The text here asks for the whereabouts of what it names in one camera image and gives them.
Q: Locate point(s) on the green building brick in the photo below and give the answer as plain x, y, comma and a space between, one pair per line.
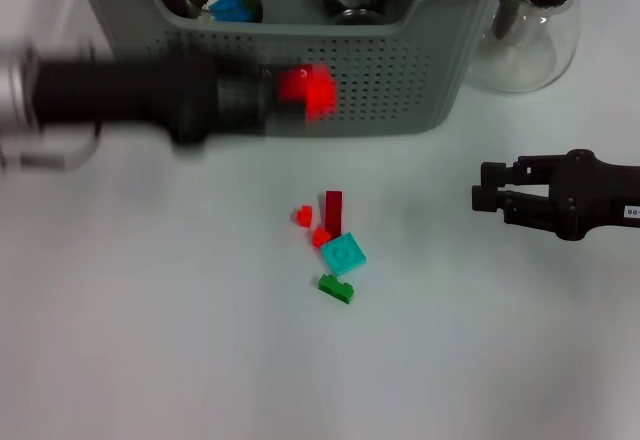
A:
336, 289

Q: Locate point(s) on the blue square building plate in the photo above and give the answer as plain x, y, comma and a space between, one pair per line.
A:
231, 6

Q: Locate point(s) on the grey-green perforated storage bin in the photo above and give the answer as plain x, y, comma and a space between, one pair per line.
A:
400, 60

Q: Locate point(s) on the dark red building brick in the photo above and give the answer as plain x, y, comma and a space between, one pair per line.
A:
334, 212

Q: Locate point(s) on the teal building brick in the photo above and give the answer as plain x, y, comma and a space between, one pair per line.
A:
343, 255

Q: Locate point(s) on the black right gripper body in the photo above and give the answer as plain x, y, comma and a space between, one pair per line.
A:
595, 195

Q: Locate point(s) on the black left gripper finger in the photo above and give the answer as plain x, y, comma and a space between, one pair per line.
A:
245, 112
245, 80

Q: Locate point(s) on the glass carafe black lid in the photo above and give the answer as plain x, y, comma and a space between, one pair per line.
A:
525, 60

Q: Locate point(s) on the small red building brick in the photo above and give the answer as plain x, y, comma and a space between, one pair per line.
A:
320, 237
303, 215

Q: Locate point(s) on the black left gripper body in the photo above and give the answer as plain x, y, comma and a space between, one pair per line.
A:
125, 95

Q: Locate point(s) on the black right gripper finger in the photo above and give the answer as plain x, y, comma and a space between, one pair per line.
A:
520, 210
522, 170

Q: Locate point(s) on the bright red building brick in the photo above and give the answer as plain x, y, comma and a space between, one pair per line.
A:
315, 92

